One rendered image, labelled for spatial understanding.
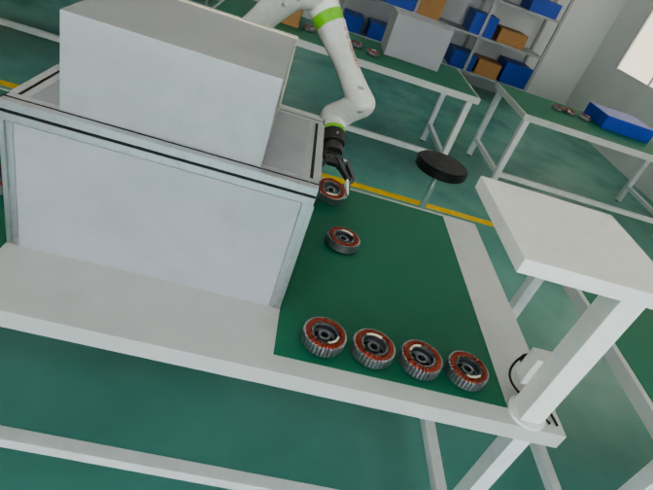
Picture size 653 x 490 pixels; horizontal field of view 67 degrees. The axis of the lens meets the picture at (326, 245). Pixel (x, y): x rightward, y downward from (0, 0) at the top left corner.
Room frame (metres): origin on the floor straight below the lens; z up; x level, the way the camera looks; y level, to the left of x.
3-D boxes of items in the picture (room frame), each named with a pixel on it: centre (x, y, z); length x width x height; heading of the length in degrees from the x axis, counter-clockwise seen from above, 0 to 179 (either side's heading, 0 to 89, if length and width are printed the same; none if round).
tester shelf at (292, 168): (1.13, 0.43, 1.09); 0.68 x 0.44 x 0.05; 100
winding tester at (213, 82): (1.13, 0.44, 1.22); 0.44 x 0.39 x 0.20; 100
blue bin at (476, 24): (8.07, -0.96, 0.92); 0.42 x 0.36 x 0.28; 10
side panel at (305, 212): (1.11, 0.10, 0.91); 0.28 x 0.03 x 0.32; 10
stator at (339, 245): (1.37, -0.04, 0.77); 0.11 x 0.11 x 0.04
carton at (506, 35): (8.17, -1.43, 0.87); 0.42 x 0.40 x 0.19; 99
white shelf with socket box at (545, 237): (1.04, -0.51, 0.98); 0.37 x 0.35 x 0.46; 100
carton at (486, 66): (8.14, -1.30, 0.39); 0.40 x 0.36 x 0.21; 9
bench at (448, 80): (4.41, 0.41, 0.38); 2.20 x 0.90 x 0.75; 100
